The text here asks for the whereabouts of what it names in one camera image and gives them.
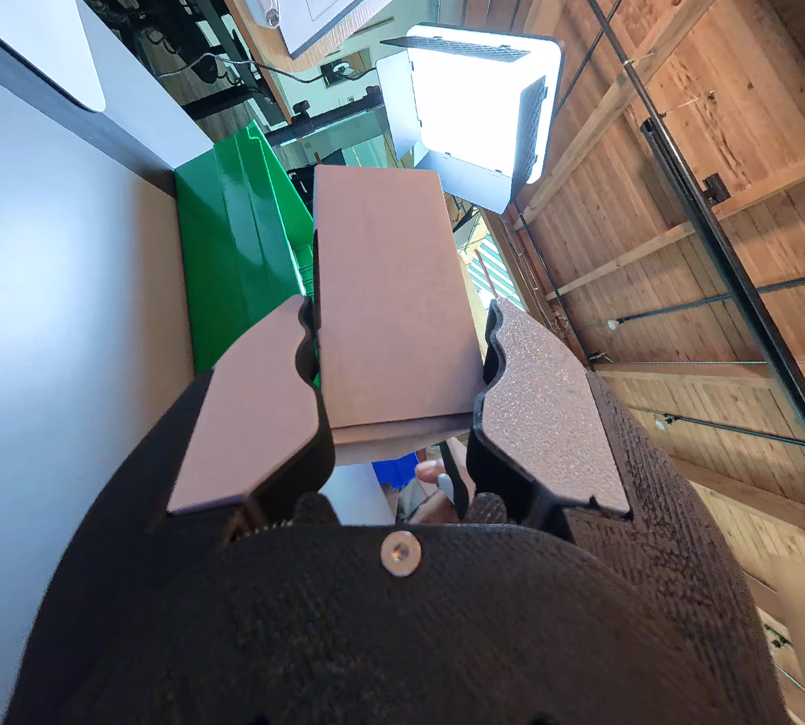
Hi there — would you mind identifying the green plastic bin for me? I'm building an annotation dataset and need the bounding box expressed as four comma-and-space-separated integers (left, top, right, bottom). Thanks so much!
174, 120, 323, 389

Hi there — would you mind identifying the black metal pole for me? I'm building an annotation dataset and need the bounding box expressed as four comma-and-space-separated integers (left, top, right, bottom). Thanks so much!
541, 0, 805, 424

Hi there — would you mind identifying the person's left hand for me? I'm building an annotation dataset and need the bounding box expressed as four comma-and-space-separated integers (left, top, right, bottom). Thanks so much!
415, 459, 466, 525

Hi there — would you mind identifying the white cardboard box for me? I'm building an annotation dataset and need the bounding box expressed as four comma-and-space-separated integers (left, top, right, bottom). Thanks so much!
312, 165, 486, 465

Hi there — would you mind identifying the white flat board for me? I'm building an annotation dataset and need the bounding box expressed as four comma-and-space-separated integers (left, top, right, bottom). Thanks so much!
0, 0, 106, 113

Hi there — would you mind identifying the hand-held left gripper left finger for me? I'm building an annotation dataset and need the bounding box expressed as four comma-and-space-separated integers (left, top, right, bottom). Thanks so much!
166, 295, 336, 516

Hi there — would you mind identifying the LED light panel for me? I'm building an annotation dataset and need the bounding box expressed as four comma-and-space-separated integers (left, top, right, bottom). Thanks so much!
375, 22, 565, 215

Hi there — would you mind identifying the blue plastic bin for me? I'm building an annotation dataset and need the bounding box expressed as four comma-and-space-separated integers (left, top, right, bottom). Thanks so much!
372, 453, 420, 490

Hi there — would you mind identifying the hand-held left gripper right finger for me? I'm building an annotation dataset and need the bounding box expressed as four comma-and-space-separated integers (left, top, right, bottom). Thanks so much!
465, 297, 632, 518

